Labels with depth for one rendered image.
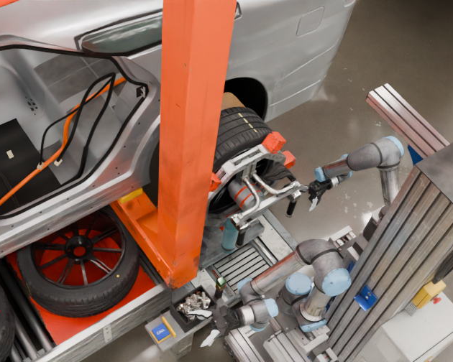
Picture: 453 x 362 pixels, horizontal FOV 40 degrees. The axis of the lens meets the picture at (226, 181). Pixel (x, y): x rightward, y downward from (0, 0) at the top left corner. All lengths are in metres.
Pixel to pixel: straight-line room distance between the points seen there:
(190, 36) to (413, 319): 1.52
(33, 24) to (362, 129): 3.01
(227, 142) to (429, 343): 1.30
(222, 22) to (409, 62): 3.76
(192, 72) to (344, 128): 2.98
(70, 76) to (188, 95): 1.58
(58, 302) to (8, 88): 1.20
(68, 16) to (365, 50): 3.42
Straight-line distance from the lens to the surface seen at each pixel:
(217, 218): 3.47
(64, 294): 3.41
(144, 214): 3.41
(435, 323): 2.79
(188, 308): 3.28
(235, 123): 3.16
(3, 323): 3.40
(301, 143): 4.69
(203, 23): 1.88
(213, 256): 3.90
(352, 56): 5.44
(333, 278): 2.46
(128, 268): 3.45
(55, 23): 2.55
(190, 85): 2.04
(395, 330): 2.71
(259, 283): 2.67
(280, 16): 3.13
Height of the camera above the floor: 3.59
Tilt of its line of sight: 55 degrees down
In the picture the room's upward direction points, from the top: 10 degrees clockwise
